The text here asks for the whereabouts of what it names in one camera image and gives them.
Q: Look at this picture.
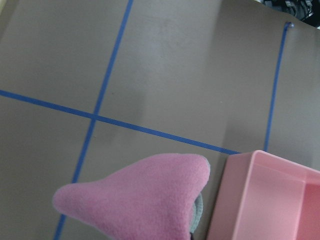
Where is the red wiping cloth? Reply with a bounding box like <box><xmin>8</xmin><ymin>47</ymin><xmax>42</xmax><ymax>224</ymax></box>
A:
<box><xmin>52</xmin><ymin>153</ymin><xmax>211</xmax><ymax>240</ymax></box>

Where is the pink plastic bin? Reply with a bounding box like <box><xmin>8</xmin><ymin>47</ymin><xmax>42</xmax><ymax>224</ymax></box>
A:
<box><xmin>207</xmin><ymin>150</ymin><xmax>320</xmax><ymax>240</ymax></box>

